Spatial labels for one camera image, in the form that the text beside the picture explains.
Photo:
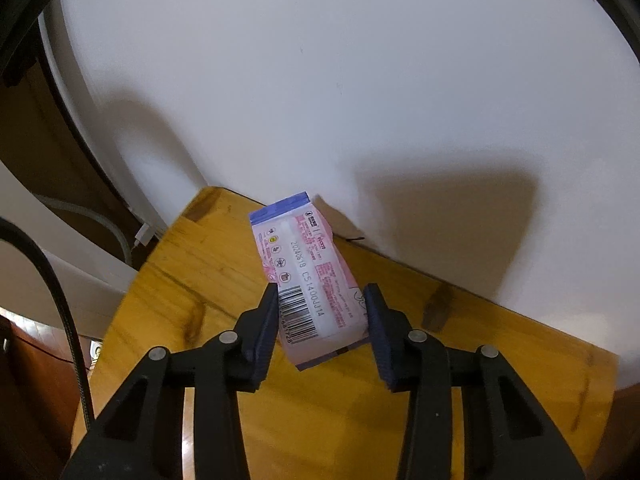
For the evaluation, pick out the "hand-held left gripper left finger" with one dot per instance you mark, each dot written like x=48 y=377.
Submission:
x=265 y=340

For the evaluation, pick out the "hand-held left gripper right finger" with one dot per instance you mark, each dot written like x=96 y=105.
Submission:
x=380 y=340

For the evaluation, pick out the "pink wet wipes packet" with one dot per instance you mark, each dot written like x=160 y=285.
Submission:
x=310 y=270

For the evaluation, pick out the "wooden door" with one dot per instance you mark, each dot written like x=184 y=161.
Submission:
x=627 y=425

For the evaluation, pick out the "white bladeless fan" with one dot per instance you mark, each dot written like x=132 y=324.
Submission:
x=75 y=100

